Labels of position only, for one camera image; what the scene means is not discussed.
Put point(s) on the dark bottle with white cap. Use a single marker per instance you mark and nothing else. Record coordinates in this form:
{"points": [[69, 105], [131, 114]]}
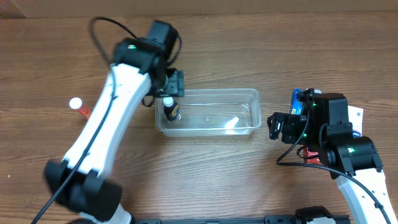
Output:
{"points": [[171, 108]]}

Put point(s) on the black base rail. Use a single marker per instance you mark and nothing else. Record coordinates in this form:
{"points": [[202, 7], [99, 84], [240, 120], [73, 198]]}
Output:
{"points": [[307, 215]]}

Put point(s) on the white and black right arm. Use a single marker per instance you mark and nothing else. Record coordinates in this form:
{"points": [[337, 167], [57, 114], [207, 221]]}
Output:
{"points": [[353, 162]]}

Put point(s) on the clear plastic container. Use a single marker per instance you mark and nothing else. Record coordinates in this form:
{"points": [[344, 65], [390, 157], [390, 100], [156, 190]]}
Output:
{"points": [[217, 112]]}

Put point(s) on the blue lozenge box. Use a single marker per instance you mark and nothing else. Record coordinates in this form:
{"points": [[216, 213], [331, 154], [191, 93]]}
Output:
{"points": [[295, 105]]}

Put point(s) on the red Panadol box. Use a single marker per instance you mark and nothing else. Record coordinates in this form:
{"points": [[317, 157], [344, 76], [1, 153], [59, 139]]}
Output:
{"points": [[310, 157]]}

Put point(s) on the orange tube with white cap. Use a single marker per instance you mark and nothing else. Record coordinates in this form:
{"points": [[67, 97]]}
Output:
{"points": [[77, 104]]}

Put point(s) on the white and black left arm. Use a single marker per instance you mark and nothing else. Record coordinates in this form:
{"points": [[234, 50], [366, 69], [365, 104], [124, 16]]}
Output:
{"points": [[80, 182]]}

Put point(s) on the white and blue plaster box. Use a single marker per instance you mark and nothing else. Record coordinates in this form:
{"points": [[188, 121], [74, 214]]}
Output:
{"points": [[355, 115]]}

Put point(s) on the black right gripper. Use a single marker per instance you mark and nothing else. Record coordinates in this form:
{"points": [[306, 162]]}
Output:
{"points": [[286, 129]]}

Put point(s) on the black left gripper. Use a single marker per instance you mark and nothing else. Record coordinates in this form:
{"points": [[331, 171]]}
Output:
{"points": [[176, 83]]}

